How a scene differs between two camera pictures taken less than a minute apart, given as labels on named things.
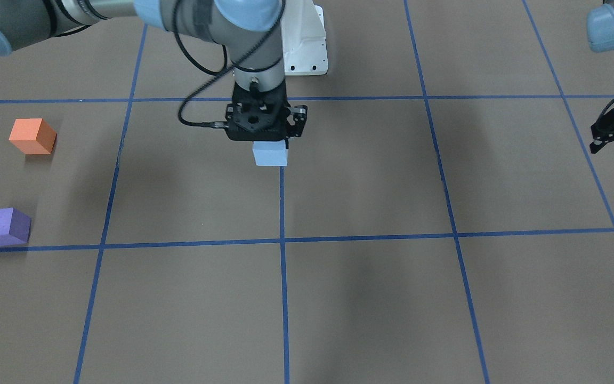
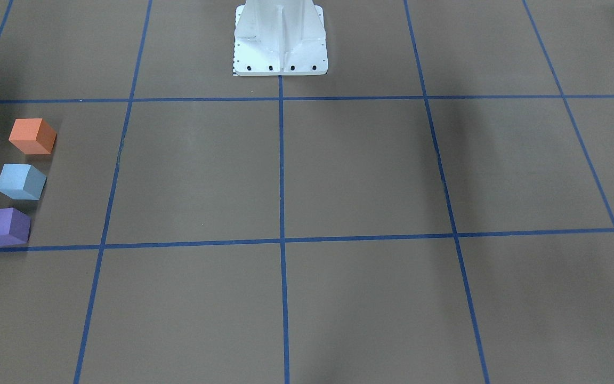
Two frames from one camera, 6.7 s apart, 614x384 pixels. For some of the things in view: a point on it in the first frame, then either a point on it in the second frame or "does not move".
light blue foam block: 270,153 → 21,182
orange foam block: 33,135 does not move
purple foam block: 5,226 does not move
